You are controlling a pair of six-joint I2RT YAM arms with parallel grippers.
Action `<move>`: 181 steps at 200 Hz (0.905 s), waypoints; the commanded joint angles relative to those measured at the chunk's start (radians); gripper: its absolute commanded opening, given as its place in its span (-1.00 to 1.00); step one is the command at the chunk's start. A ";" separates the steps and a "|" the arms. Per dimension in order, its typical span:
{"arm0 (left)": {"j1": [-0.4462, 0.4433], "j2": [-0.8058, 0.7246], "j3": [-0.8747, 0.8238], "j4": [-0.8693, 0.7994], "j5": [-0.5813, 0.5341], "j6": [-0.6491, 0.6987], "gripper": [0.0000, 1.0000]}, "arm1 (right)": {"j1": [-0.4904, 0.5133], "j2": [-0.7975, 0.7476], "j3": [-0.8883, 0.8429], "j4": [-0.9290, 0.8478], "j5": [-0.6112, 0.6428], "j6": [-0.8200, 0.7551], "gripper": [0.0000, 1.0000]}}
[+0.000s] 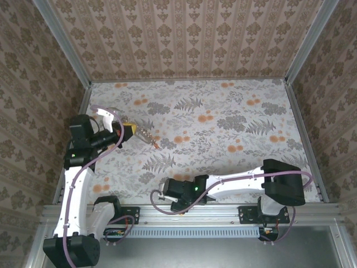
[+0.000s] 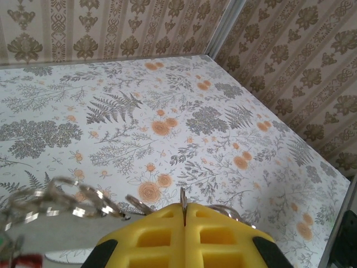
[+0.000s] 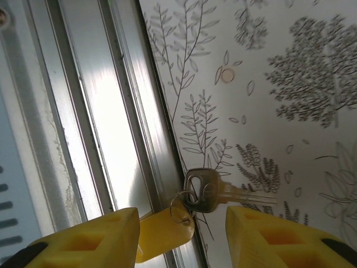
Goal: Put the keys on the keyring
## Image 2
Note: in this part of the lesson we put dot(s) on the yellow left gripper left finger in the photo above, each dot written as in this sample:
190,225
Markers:
156,237

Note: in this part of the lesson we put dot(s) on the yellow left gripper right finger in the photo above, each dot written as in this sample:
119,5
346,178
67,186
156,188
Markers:
217,237

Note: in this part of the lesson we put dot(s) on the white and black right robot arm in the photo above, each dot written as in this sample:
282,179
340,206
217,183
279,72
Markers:
348,237

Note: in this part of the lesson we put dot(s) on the aluminium frame post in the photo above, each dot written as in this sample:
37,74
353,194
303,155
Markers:
223,30

